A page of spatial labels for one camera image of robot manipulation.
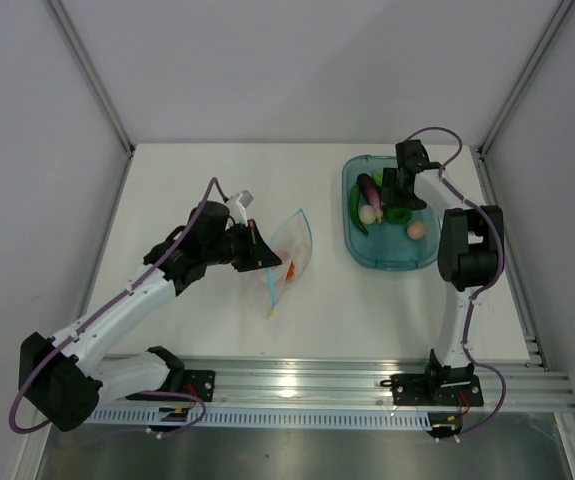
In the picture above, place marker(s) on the teal plastic tray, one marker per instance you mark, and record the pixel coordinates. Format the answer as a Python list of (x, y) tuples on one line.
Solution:
[(387, 247)]

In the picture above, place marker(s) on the clear zip bag blue zipper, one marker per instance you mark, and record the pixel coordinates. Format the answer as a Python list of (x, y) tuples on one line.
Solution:
[(294, 235)]

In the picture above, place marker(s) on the left aluminium frame post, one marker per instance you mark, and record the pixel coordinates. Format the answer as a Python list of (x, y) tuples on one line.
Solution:
[(85, 65)]

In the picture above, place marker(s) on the right aluminium frame post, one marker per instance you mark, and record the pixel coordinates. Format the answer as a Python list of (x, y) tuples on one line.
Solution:
[(535, 60)]

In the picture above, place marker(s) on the aluminium frame post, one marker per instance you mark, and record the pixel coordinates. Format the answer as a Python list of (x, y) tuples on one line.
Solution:
[(535, 60), (85, 65)]

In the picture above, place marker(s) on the slotted grey cable duct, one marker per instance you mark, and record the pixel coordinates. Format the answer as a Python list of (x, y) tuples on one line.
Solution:
[(281, 418)]

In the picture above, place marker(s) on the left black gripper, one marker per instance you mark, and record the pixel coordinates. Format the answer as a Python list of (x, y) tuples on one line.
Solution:
[(258, 254)]

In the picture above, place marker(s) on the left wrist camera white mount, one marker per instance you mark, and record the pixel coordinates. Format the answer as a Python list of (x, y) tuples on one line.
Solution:
[(237, 205)]

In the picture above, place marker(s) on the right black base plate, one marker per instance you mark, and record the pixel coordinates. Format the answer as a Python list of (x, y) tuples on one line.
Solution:
[(416, 390)]

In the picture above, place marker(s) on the purple toy eggplant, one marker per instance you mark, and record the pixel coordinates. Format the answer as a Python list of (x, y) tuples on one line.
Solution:
[(369, 190)]

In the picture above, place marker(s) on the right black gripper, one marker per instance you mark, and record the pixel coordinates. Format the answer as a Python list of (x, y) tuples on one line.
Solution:
[(389, 195)]

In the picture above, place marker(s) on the white toy onion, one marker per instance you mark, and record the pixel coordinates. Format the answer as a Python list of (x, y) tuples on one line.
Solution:
[(367, 215)]

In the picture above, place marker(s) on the peach toy egg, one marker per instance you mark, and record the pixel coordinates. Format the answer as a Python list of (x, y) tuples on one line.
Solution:
[(416, 230)]

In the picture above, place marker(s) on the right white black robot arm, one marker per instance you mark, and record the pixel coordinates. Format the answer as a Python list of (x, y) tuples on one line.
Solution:
[(470, 261)]

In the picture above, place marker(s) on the green toy chili pepper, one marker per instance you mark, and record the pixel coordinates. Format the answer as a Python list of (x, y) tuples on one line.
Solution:
[(354, 207)]

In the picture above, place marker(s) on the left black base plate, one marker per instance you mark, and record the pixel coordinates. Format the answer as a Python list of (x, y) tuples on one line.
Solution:
[(195, 383)]

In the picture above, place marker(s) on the orange toy pumpkin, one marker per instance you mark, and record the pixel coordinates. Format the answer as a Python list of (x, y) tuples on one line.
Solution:
[(287, 269)]

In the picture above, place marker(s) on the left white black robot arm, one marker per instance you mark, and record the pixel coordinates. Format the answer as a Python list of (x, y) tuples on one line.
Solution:
[(66, 377)]

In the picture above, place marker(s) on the light green toy vegetable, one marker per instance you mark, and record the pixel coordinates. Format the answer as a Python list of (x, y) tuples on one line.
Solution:
[(377, 177)]

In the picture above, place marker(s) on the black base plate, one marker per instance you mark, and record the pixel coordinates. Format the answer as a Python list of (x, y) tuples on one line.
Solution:
[(416, 390), (195, 383)]

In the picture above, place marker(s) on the green toy bell pepper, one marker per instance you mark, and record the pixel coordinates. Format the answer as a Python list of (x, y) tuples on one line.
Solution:
[(398, 215)]

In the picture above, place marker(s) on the right side aluminium rail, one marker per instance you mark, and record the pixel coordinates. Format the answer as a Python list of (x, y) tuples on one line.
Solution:
[(516, 284)]

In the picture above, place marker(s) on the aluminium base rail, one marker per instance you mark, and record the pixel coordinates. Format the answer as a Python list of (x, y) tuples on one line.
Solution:
[(355, 384)]

